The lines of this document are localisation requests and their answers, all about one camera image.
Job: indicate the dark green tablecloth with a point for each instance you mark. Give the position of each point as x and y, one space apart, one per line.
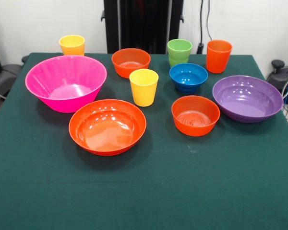
144 187

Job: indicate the large orange plastic bowl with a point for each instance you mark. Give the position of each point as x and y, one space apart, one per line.
105 134

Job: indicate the black stand base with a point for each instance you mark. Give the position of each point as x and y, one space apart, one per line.
7 76
277 79

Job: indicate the yellow plastic cup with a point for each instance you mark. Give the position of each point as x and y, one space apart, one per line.
72 42
144 93

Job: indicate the purple plastic bowl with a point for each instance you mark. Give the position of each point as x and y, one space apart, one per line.
247 105

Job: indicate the green plastic cup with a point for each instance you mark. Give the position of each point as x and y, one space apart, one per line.
180 56

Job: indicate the small orange plastic bowl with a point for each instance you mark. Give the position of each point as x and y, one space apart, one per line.
123 69
194 129

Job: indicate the blue plastic bowl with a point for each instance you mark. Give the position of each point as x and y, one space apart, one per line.
182 83

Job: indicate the large pink plastic bowl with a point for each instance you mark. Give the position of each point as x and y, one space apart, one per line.
48 72

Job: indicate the light orange plastic cup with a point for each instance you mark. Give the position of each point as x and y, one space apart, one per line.
73 52

